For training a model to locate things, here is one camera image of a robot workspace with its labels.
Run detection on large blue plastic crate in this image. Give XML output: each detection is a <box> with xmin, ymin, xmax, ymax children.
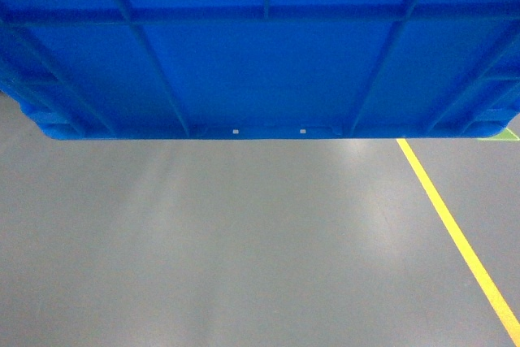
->
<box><xmin>1</xmin><ymin>0</ymin><xmax>519</xmax><ymax>140</ymax></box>

